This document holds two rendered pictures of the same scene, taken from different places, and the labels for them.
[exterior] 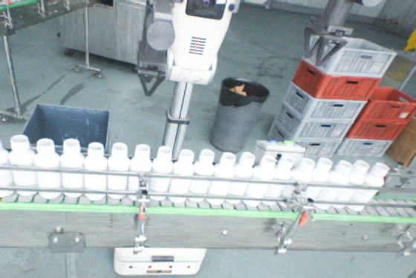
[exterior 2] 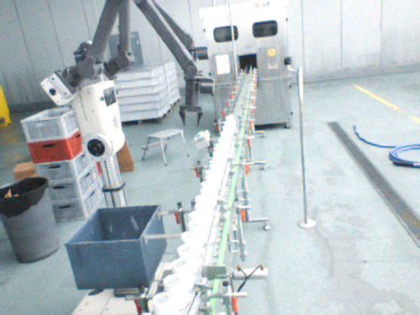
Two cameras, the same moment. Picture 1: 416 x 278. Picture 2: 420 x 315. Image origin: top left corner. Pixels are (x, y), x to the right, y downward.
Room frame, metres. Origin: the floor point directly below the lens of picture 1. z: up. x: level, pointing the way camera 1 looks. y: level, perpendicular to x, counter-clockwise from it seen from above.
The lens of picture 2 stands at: (0.03, 1.59, 1.65)
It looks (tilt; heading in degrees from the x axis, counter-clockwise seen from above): 18 degrees down; 292
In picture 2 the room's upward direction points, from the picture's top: 7 degrees counter-clockwise
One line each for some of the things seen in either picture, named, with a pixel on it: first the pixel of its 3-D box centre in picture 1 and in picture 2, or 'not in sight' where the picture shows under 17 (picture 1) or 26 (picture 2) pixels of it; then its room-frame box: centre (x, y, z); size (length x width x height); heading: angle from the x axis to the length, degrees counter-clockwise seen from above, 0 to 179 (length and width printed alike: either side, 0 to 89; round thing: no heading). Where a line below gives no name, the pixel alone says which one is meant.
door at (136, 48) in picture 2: not in sight; (128, 67); (6.88, -8.87, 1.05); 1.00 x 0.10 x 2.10; 13
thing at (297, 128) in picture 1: (311, 120); (71, 181); (2.97, -1.37, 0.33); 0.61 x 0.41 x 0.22; 110
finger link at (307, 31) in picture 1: (317, 41); not in sight; (0.90, -0.32, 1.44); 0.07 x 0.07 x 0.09; 13
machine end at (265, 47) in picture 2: not in sight; (249, 67); (1.89, -5.23, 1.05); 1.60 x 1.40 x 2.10; 103
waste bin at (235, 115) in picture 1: (235, 117); (29, 219); (2.72, -0.54, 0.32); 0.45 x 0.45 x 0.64
